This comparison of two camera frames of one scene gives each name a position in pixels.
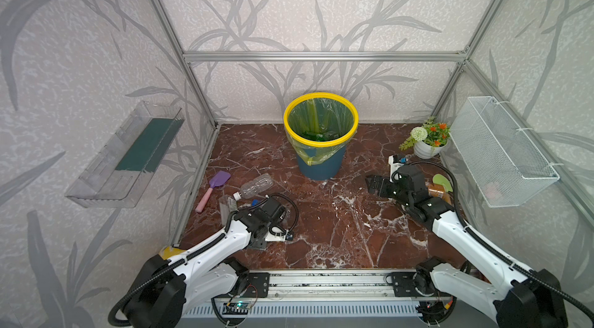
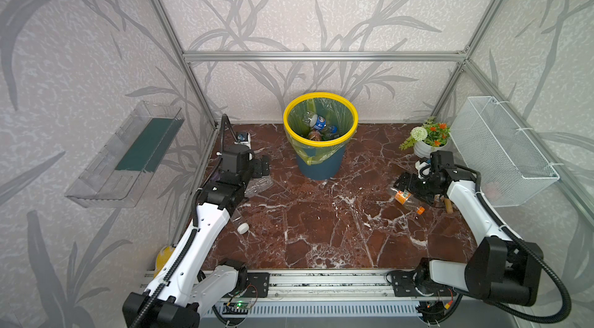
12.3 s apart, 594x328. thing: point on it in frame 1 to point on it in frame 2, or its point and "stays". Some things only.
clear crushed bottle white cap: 263,182 stays
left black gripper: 261,245 to 257,170
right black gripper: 384,182 to 411,186
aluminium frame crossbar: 326,57 stays
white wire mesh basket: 506,167 stays
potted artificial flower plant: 428,139 stays
